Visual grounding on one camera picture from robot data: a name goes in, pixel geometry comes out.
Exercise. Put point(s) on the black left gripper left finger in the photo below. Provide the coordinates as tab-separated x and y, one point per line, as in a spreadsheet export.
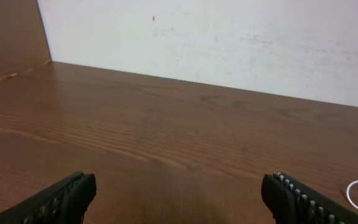
64	202

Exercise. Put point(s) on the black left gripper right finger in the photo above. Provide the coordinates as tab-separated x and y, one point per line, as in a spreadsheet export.
292	202

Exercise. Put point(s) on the wooden side panel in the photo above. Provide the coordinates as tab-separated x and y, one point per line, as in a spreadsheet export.
23	42

